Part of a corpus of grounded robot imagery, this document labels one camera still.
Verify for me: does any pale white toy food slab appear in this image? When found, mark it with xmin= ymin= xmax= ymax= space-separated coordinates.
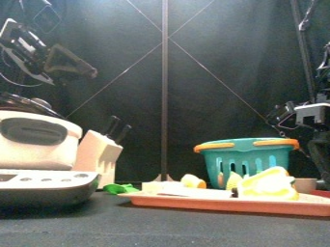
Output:
xmin=140 ymin=180 xmax=235 ymax=200

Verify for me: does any orange plastic tray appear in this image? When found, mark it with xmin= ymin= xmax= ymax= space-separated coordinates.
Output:
xmin=118 ymin=190 xmax=330 ymax=218

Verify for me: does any pale yellow toy fruit slice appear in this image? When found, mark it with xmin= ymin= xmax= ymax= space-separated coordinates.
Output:
xmin=224 ymin=171 xmax=244 ymax=191

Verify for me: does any white toy cooker, gray handle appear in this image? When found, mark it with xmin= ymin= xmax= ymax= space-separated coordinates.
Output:
xmin=0 ymin=91 xmax=84 ymax=172

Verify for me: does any black toy knife handle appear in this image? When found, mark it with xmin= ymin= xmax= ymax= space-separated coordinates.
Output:
xmin=115 ymin=123 xmax=132 ymax=145
xmin=104 ymin=115 xmax=123 ymax=137

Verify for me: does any teal basket with orange handles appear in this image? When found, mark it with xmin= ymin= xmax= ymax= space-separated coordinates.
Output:
xmin=192 ymin=137 xmax=301 ymax=190

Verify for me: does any thin diagonal brace cord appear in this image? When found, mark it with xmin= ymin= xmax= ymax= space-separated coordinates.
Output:
xmin=124 ymin=0 xmax=270 ymax=121
xmin=64 ymin=0 xmax=216 ymax=120

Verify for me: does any small gray cup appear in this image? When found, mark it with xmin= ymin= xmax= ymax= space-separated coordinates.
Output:
xmin=293 ymin=178 xmax=318 ymax=195

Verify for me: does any slanted black frame pole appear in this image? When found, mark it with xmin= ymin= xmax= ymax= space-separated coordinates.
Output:
xmin=290 ymin=0 xmax=319 ymax=104

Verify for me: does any vertical metal frame pole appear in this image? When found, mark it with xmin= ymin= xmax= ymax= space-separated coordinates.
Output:
xmin=152 ymin=0 xmax=176 ymax=182

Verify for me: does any white toy knife block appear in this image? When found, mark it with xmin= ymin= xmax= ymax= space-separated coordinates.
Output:
xmin=71 ymin=128 xmax=126 ymax=190

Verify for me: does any yellow toy bell pepper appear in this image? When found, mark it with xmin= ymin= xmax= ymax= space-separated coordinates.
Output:
xmin=235 ymin=165 xmax=301 ymax=202

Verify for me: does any gray toy stove with buttons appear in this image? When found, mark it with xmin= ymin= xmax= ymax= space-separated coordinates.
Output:
xmin=0 ymin=168 xmax=103 ymax=207

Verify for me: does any green toy leaf vegetable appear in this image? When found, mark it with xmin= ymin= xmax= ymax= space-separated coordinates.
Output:
xmin=102 ymin=182 xmax=142 ymax=196

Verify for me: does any small yellow toy food piece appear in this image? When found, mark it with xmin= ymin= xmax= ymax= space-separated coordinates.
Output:
xmin=179 ymin=173 xmax=207 ymax=190

